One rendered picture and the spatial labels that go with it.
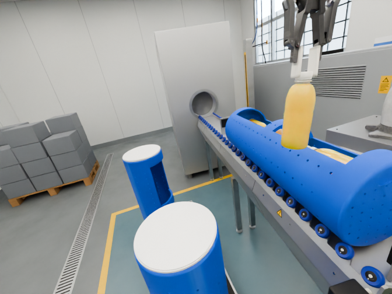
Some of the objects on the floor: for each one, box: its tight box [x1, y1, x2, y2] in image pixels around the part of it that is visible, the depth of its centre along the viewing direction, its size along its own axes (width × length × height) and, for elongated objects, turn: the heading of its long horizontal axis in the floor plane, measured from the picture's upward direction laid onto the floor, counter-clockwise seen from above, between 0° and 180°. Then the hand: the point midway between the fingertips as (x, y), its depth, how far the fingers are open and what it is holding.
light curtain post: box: [243, 38, 255, 109], centre depth 192 cm, size 6×6×170 cm
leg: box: [230, 176, 243, 233], centre depth 167 cm, size 6×6×63 cm
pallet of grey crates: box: [0, 112, 100, 207], centre depth 318 cm, size 120×80×119 cm
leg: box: [247, 195, 256, 229], centre depth 168 cm, size 6×6×63 cm
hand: (304, 63), depth 45 cm, fingers closed on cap, 4 cm apart
